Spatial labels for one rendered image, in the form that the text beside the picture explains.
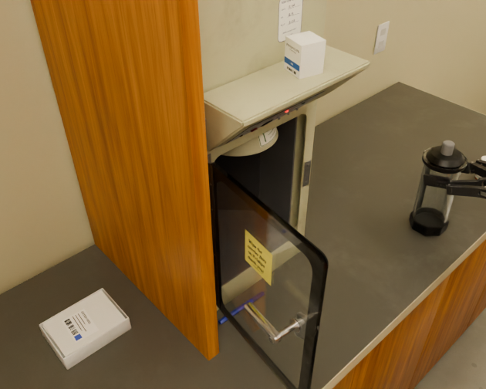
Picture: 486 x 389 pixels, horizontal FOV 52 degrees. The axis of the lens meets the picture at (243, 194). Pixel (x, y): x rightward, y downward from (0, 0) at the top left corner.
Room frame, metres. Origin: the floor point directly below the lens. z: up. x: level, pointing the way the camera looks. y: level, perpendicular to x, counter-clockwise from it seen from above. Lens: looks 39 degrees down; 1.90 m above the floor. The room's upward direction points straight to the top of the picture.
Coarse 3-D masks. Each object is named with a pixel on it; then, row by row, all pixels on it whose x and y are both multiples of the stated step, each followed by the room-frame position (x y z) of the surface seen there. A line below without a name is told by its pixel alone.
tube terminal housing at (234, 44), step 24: (216, 0) 0.77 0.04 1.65; (240, 0) 0.81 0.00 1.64; (264, 0) 0.84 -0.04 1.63; (312, 0) 0.93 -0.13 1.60; (216, 24) 0.77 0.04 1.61; (240, 24) 0.81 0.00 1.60; (264, 24) 0.84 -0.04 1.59; (312, 24) 0.93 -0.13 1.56; (216, 48) 0.77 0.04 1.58; (240, 48) 0.81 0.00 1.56; (264, 48) 0.84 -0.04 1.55; (216, 72) 0.77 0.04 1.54; (240, 72) 0.81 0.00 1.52; (288, 120) 0.89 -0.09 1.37; (312, 120) 0.95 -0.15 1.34; (240, 144) 0.80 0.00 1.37; (312, 144) 0.95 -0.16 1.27
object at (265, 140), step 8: (264, 136) 0.88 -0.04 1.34; (272, 136) 0.90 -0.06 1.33; (248, 144) 0.86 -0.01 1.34; (256, 144) 0.86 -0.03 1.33; (264, 144) 0.87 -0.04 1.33; (272, 144) 0.89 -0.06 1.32; (232, 152) 0.85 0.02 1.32; (240, 152) 0.85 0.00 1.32; (248, 152) 0.85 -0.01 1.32; (256, 152) 0.86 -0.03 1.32
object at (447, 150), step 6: (444, 144) 1.05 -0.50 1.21; (450, 144) 1.04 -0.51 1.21; (432, 150) 1.07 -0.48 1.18; (438, 150) 1.07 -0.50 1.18; (444, 150) 1.04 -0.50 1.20; (450, 150) 1.04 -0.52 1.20; (456, 150) 1.06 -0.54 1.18; (432, 156) 1.04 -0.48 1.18; (438, 156) 1.04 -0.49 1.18; (444, 156) 1.04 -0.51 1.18; (450, 156) 1.04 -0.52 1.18; (456, 156) 1.04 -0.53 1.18; (462, 156) 1.04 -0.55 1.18; (432, 162) 1.03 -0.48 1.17; (438, 162) 1.02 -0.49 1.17; (444, 162) 1.02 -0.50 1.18; (450, 162) 1.01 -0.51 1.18; (456, 162) 1.01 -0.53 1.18; (462, 162) 1.02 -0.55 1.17
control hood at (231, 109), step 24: (264, 72) 0.83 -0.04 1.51; (288, 72) 0.82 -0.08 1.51; (336, 72) 0.82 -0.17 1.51; (360, 72) 0.87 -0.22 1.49; (216, 96) 0.73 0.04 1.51; (240, 96) 0.73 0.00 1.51; (264, 96) 0.73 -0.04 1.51; (288, 96) 0.73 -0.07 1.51; (216, 120) 0.70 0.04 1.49; (240, 120) 0.66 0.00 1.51; (216, 144) 0.70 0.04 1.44
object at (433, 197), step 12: (444, 168) 1.00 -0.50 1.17; (456, 168) 1.00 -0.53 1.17; (420, 180) 1.06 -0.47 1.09; (420, 192) 1.04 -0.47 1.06; (432, 192) 1.01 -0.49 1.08; (444, 192) 1.00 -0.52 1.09; (420, 204) 1.03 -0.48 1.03; (432, 204) 1.01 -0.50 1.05; (444, 204) 1.00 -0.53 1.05; (420, 216) 1.02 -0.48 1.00; (432, 216) 1.00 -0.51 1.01; (444, 216) 1.01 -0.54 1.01
